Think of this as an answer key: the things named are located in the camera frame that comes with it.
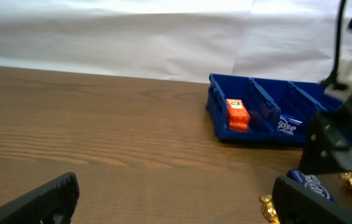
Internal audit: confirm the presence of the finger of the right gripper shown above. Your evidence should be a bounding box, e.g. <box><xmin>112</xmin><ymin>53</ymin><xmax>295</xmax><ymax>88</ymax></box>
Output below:
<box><xmin>298</xmin><ymin>108</ymin><xmax>352</xmax><ymax>175</ymax></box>

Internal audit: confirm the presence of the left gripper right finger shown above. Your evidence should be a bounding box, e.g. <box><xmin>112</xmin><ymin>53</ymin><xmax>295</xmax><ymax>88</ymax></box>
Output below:
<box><xmin>271</xmin><ymin>175</ymin><xmax>352</xmax><ymax>224</ymax></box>

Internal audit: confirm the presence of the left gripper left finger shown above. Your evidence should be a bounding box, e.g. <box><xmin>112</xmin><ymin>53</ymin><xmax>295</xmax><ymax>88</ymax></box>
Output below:
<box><xmin>0</xmin><ymin>172</ymin><xmax>80</xmax><ymax>224</ymax></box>

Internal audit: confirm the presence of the blue candy pack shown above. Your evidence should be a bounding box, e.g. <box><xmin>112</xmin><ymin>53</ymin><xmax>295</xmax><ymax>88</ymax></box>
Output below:
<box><xmin>277</xmin><ymin>114</ymin><xmax>303</xmax><ymax>136</ymax></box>
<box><xmin>287</xmin><ymin>169</ymin><xmax>335</xmax><ymax>203</ymax></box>

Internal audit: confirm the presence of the orange candy box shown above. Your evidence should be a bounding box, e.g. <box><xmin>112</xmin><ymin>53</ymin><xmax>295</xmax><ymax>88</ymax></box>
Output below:
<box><xmin>227</xmin><ymin>110</ymin><xmax>252</xmax><ymax>133</ymax></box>
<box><xmin>226</xmin><ymin>98</ymin><xmax>247</xmax><ymax>125</ymax></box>

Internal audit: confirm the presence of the blue tray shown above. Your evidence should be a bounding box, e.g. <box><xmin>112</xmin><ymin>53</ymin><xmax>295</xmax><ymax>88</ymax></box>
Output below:
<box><xmin>205</xmin><ymin>73</ymin><xmax>345</xmax><ymax>147</ymax></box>

